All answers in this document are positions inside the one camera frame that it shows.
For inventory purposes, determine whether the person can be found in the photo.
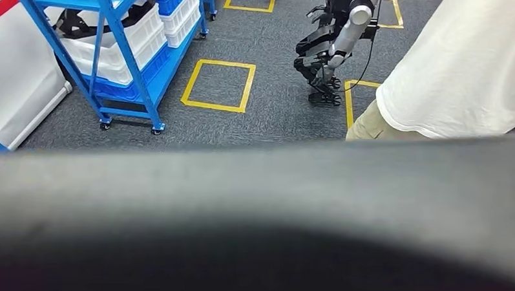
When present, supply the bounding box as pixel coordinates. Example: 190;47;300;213
345;0;515;148

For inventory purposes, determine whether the white car with red stripe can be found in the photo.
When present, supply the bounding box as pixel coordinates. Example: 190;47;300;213
0;0;76;153

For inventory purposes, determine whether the black part in crate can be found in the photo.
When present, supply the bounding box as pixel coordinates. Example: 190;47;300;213
53;0;157;43

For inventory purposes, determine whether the white plastic crate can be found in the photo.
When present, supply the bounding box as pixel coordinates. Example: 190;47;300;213
158;0;200;36
57;0;165;69
163;4;202;50
69;24;169;89

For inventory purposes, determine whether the black and silver humanoid robot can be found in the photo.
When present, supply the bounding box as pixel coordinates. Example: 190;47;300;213
291;0;381;109

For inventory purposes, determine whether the black plastic car part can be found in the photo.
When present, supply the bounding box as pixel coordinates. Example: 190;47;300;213
0;114;515;291

